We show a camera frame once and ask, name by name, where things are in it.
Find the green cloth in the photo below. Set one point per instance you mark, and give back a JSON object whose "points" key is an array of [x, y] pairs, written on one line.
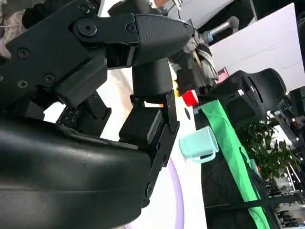
{"points": [[228, 152]]}

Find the red tape roll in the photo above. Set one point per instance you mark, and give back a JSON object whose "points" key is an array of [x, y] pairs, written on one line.
{"points": [[190, 97]]}

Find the silver tripod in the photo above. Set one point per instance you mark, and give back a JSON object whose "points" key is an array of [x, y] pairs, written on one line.
{"points": [[293, 177]]}

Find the grey striped fabric bundle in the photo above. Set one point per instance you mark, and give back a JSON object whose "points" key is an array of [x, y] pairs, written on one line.
{"points": [[206, 59]]}

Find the beige crumpled cloth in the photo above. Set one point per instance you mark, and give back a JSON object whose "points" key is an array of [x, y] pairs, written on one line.
{"points": [[12, 26]]}

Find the pink box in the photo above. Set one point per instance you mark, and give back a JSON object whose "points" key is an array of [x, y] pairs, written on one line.
{"points": [[223, 74]]}

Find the pale green mug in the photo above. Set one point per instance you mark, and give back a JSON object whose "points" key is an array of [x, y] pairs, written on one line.
{"points": [[200, 143]]}

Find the black chair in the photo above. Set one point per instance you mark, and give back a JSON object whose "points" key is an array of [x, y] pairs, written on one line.
{"points": [[250, 95]]}

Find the black table skirt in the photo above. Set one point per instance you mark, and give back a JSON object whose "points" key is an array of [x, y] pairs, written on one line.
{"points": [[221, 181]]}

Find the orange white toy bread roll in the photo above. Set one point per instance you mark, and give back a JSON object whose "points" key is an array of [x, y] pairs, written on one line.
{"points": [[177, 91]]}

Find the white panel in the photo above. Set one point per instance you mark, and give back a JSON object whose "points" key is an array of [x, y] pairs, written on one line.
{"points": [[262, 47]]}

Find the lilac plate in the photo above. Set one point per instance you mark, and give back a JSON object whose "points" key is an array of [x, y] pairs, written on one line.
{"points": [[179, 198]]}

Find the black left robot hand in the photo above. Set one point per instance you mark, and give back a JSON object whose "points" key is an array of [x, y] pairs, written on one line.
{"points": [[188, 74]]}

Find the black table grommet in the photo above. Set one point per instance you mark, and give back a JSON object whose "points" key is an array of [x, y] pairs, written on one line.
{"points": [[187, 113]]}

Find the green potted plant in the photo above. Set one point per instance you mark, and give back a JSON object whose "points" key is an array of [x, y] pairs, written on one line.
{"points": [[267, 148]]}

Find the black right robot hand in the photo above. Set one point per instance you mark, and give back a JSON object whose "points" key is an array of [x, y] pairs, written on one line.
{"points": [[59, 167]]}

